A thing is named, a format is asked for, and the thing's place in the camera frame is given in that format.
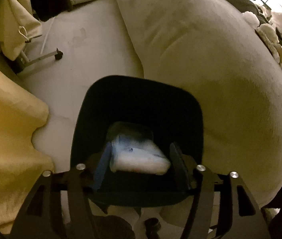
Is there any white blue plastic packet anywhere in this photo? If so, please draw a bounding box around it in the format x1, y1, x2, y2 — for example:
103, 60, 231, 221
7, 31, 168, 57
110, 134, 171, 175

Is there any black trash bin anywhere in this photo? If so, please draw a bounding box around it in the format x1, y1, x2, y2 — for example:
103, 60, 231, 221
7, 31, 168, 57
71, 75, 204, 207

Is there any yellow curtain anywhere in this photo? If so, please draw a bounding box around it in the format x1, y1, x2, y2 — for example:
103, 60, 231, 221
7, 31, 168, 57
0, 72, 54, 234

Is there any white clothes rack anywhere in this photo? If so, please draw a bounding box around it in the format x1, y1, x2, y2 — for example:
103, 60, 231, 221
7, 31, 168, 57
16, 17, 64, 71

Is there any grey bed mattress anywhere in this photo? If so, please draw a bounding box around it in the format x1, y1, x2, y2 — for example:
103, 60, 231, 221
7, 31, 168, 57
117, 0, 282, 207

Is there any beige hanging coat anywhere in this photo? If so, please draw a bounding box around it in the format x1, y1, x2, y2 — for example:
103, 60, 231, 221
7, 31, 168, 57
0, 0, 42, 61

